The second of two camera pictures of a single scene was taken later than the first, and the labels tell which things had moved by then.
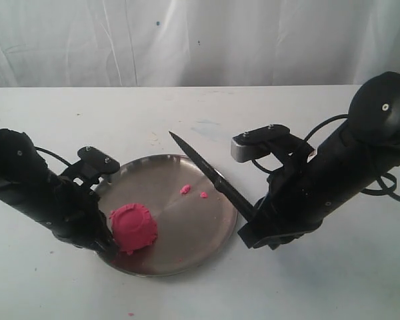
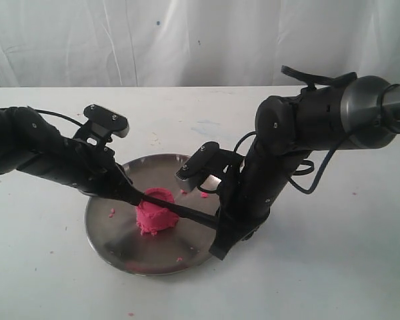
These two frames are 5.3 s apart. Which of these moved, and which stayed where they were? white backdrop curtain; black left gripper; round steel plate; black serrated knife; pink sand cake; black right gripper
Moved: pink sand cake; black left gripper; black right gripper; black serrated knife
Stayed: round steel plate; white backdrop curtain
